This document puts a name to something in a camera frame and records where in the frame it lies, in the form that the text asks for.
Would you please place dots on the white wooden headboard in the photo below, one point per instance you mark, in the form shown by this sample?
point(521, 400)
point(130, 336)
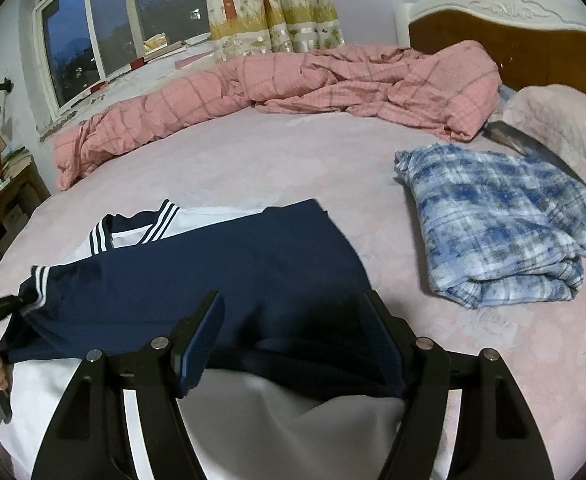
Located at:
point(533, 42)

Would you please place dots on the pink pillow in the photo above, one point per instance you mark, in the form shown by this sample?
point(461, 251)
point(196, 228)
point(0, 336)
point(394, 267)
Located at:
point(545, 121)

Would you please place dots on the white navy varsity jacket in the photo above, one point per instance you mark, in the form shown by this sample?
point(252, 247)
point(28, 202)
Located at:
point(229, 346)

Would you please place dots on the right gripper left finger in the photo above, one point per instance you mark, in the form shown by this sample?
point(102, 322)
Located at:
point(87, 437)

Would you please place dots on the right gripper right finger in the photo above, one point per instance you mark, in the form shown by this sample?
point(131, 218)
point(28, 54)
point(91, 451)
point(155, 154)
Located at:
point(497, 436)

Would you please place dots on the blue plaid folded garment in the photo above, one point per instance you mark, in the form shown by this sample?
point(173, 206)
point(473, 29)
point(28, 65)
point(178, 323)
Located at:
point(497, 229)

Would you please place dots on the tree pattern curtain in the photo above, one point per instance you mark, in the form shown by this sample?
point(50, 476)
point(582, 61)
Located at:
point(246, 27)

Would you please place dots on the white framed window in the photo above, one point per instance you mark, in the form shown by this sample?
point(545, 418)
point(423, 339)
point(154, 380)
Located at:
point(81, 44)

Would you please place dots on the dark wooden desk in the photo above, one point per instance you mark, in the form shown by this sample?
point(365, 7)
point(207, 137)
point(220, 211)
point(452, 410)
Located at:
point(19, 198)

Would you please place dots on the pink plaid quilt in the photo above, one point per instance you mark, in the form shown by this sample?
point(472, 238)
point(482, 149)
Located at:
point(450, 94)

